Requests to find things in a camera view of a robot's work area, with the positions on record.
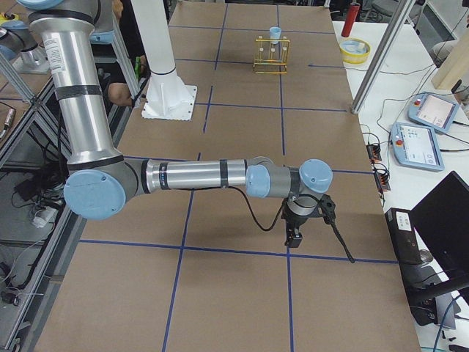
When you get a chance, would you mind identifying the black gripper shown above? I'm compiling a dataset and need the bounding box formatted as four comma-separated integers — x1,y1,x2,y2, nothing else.
281,199,322,247

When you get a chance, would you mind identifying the light blue plastic cup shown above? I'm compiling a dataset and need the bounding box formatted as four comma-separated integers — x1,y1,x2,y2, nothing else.
269,26,281,45

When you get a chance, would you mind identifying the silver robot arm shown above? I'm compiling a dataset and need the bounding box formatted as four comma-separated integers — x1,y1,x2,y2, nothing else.
23,1,336,248

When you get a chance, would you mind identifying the black computer box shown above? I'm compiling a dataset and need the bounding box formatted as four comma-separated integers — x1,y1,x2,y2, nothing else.
385,208,424,265

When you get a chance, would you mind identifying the orange black adapter box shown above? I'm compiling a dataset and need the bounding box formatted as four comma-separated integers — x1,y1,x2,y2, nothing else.
366,144,382,162

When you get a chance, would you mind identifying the lower teach pendant tablet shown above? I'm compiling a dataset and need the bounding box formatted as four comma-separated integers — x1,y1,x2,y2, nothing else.
391,122,445,172

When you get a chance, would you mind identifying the teach pendant tablet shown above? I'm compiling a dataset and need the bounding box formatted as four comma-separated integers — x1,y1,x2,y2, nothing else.
407,93,459,133
391,122,445,172

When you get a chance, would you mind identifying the upper teach pendant tablet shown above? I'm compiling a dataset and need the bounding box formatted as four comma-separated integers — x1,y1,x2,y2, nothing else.
407,93,459,133

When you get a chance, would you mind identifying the yellow bowl with blue plate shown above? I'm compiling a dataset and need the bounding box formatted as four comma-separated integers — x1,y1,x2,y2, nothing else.
339,38,371,65

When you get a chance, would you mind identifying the red cylinder bottle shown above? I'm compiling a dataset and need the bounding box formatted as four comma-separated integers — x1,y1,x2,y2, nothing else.
341,2,361,37

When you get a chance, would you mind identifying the seated person in black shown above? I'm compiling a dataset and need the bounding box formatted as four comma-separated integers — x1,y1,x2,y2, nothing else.
107,0,144,106

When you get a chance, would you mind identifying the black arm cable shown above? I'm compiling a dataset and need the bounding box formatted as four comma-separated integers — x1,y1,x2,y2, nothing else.
223,185,290,232

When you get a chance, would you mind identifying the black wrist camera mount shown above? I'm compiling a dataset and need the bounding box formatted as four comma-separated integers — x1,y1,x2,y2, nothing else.
318,194,336,225

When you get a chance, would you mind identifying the gold wire cup holder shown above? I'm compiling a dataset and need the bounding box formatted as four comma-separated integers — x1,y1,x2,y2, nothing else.
253,36,291,75

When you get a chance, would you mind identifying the aluminium frame post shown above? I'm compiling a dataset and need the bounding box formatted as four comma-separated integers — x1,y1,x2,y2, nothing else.
351,0,415,114

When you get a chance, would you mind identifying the green handled tool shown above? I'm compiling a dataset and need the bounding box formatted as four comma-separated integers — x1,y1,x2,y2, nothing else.
134,56,142,80

